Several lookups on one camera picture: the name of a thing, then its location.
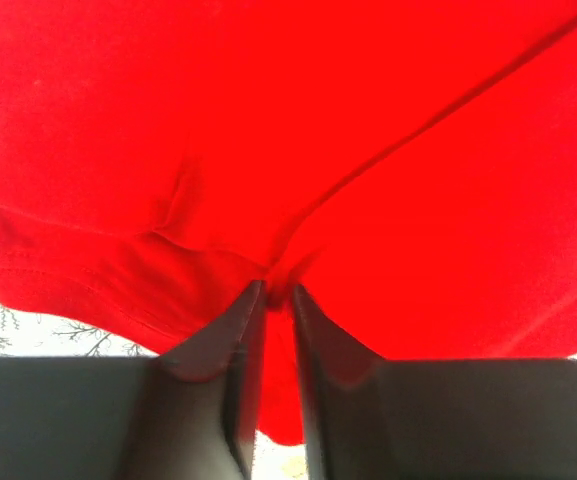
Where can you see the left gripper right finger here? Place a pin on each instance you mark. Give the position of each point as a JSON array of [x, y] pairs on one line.
[[366, 417]]

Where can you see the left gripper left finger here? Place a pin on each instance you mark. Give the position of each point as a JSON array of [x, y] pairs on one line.
[[190, 413]]

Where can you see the red t shirt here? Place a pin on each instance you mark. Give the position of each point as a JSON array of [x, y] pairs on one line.
[[413, 164]]

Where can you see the floral table mat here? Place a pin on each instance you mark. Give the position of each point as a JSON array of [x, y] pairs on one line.
[[34, 335]]

